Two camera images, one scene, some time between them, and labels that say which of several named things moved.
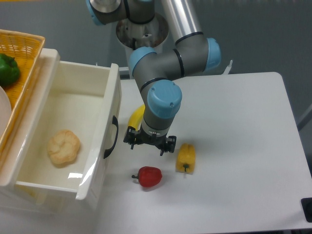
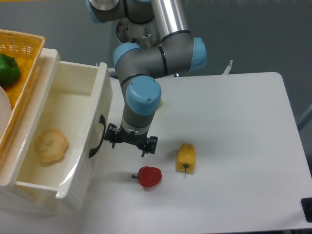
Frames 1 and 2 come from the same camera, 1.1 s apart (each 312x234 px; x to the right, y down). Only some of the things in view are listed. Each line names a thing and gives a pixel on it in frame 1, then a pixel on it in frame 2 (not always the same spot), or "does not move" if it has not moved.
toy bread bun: (63, 146) → (49, 146)
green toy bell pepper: (9, 71) does not move
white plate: (6, 112) does not move
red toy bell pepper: (148, 176) does not move
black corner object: (306, 206) does not move
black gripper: (131, 136) → (147, 145)
